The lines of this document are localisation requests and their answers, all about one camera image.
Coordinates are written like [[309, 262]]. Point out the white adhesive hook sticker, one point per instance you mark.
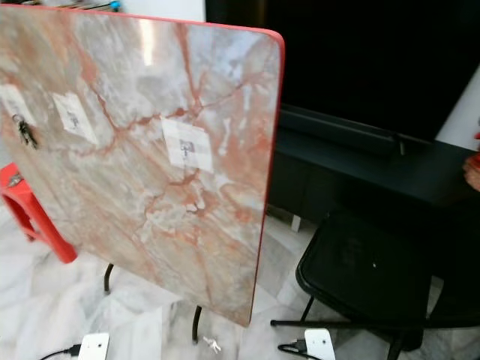
[[15, 101], [187, 144], [75, 116]]

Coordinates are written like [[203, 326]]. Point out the red plastic stool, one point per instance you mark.
[[30, 206]]

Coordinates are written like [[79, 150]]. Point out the dark key bunch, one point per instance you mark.
[[28, 135]]

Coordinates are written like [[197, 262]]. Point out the black metal table leg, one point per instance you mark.
[[198, 325], [109, 277]]

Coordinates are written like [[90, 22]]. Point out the marble pattern folding table top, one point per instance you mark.
[[165, 210]]

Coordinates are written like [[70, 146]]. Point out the small blue object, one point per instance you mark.
[[115, 6]]

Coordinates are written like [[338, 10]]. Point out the black soundbar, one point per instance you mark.
[[337, 124]]

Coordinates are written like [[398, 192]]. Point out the black television screen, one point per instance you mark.
[[345, 60]]

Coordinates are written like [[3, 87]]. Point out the black plastic chair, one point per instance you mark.
[[367, 262]]

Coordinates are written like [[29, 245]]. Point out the black television cabinet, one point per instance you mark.
[[382, 176]]

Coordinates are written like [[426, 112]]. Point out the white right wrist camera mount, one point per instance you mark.
[[319, 345]]

